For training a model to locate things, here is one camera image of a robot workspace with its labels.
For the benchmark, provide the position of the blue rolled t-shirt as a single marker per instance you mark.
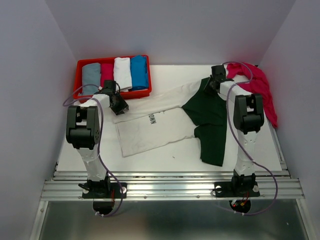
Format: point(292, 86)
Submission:
point(139, 73)

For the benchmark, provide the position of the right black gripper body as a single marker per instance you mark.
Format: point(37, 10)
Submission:
point(212, 80)

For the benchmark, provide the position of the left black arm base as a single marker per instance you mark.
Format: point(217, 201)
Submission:
point(113, 191)

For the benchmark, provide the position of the magenta crumpled t-shirt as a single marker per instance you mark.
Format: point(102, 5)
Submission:
point(259, 84)

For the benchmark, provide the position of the cream and green t-shirt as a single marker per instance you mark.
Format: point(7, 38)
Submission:
point(184, 112)

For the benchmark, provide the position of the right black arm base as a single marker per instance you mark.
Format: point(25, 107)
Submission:
point(239, 186)

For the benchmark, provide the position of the magenta rolled t-shirt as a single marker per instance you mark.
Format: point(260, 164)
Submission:
point(107, 73)

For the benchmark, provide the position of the grey rolled t-shirt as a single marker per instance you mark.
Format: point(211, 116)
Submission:
point(91, 79)

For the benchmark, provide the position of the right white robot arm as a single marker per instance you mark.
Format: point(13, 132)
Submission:
point(245, 116)

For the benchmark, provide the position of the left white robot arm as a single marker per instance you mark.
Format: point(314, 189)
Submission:
point(84, 126)

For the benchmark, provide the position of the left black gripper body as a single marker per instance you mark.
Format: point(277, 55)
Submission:
point(119, 104)

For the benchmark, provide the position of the white rolled t-shirt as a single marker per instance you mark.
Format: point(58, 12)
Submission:
point(122, 73)

